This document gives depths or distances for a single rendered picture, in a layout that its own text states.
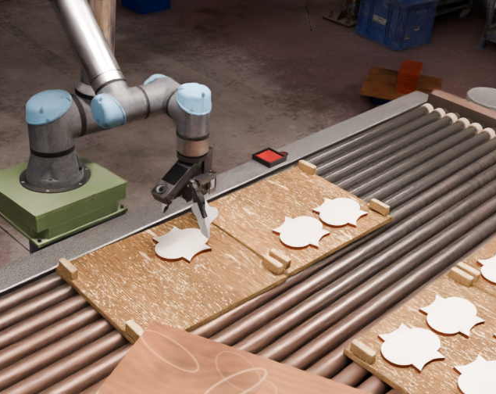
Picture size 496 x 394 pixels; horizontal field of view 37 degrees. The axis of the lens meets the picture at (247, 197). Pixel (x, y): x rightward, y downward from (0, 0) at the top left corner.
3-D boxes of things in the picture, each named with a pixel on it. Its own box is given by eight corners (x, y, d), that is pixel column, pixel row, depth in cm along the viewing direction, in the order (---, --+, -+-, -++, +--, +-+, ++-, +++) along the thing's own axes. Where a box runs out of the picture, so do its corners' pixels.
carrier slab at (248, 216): (193, 214, 199) (193, 209, 198) (297, 170, 224) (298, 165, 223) (288, 278, 178) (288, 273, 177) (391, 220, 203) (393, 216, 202)
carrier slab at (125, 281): (55, 272, 173) (55, 266, 172) (194, 216, 198) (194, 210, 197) (144, 356, 152) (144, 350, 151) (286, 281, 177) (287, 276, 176)
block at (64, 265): (58, 269, 172) (57, 259, 170) (65, 266, 173) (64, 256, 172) (71, 281, 168) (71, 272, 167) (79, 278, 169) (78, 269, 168)
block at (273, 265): (260, 264, 179) (261, 255, 178) (265, 261, 180) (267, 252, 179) (277, 277, 176) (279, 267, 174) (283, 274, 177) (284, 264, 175)
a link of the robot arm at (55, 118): (20, 141, 199) (15, 93, 192) (66, 129, 206) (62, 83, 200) (41, 157, 191) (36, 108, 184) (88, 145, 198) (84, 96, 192)
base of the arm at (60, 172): (15, 176, 202) (11, 142, 197) (62, 159, 212) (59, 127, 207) (48, 195, 193) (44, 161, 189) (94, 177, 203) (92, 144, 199)
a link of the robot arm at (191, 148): (193, 145, 164) (167, 131, 168) (192, 162, 166) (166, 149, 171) (216, 134, 169) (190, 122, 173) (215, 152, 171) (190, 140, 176)
